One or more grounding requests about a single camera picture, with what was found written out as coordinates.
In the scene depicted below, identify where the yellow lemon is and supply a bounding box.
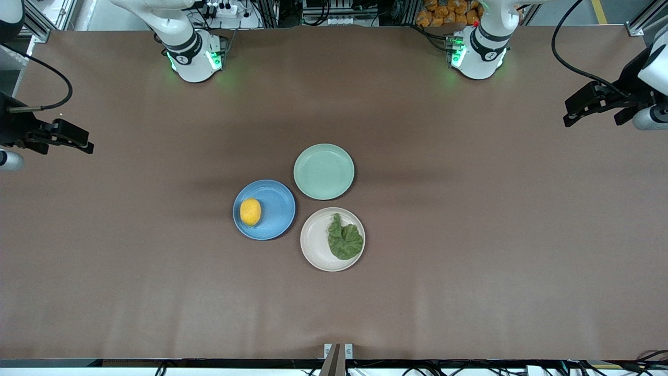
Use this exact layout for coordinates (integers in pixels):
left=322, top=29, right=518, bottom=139
left=240, top=198, right=262, bottom=227

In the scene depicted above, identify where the green lettuce leaf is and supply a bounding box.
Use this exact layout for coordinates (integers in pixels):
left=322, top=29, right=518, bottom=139
left=327, top=213, right=364, bottom=261

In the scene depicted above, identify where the orange snack bag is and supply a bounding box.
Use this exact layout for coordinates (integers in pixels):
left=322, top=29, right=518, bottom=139
left=415, top=0, right=484, bottom=28

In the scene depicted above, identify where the blue plate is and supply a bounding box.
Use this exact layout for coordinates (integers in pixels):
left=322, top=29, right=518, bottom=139
left=233, top=180, right=296, bottom=241

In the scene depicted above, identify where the pale green plate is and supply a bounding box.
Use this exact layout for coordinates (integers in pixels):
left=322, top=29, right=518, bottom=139
left=293, top=144, right=355, bottom=201

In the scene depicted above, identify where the beige plate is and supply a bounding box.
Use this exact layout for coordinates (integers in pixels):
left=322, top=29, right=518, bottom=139
left=300, top=207, right=366, bottom=272

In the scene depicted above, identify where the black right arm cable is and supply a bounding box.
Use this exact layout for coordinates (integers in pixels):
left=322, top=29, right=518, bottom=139
left=0, top=43, right=74, bottom=114

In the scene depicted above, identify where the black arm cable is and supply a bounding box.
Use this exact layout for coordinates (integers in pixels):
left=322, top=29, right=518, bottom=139
left=0, top=43, right=74, bottom=114
left=551, top=0, right=643, bottom=101

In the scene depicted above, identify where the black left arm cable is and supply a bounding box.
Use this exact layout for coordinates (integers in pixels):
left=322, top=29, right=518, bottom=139
left=551, top=0, right=643, bottom=101

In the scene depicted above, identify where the aluminium frame profile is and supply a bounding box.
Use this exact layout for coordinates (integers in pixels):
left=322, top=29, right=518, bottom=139
left=625, top=0, right=668, bottom=37
left=22, top=0, right=54, bottom=43

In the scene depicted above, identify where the black floor cable bundle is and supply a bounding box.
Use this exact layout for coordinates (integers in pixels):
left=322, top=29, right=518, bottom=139
left=618, top=349, right=668, bottom=374

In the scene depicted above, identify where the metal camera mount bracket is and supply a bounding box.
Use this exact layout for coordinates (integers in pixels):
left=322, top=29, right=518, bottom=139
left=319, top=343, right=354, bottom=376

